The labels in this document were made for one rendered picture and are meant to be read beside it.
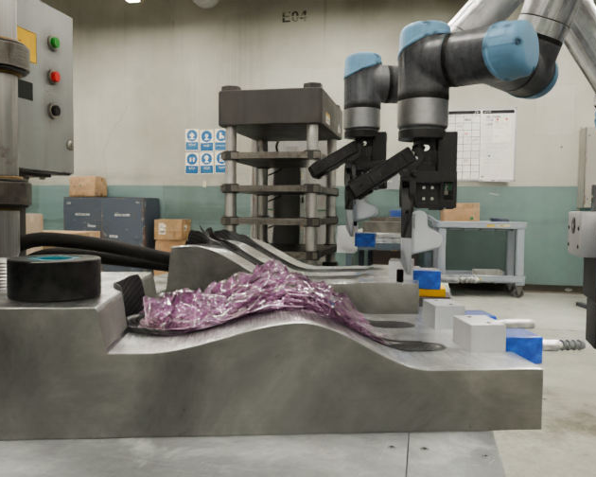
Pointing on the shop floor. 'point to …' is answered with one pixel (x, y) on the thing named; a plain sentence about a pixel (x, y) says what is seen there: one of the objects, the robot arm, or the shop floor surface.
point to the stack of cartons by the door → (170, 235)
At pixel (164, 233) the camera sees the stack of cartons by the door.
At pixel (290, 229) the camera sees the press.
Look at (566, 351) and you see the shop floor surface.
